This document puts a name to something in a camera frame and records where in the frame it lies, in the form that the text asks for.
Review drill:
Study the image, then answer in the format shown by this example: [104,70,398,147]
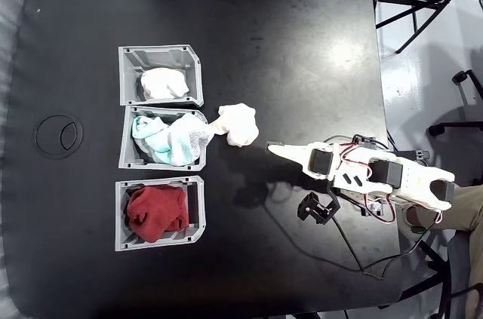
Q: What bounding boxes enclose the white sock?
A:
[206,103,260,149]
[140,66,190,100]

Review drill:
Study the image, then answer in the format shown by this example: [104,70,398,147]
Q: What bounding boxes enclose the teal and grey sock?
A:
[131,113,212,167]

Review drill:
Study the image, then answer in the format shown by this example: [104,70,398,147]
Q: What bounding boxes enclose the red sock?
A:
[124,184,189,244]

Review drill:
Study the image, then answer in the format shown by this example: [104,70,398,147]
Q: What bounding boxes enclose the black office chair base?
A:
[427,69,483,137]

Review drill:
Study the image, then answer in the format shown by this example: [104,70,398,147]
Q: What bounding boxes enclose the grey plastic bin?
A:
[114,175,208,253]
[118,44,205,107]
[118,105,208,170]

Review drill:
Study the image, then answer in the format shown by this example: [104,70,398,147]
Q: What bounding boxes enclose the person's leg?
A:
[403,182,483,319]

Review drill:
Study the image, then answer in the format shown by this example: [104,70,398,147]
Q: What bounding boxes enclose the black folding chair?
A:
[360,0,483,55]

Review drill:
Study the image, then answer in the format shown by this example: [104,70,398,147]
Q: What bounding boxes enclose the round black table grommet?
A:
[34,114,84,161]

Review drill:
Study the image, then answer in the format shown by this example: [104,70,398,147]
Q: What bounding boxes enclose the black camera box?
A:
[297,183,341,225]

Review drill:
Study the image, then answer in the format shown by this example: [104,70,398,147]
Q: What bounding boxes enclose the red servo wires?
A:
[328,136,445,226]

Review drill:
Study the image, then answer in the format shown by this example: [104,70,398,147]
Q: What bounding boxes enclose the black camera cable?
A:
[327,204,441,281]

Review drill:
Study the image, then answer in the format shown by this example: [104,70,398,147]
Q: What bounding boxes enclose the black metal frame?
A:
[398,238,483,319]

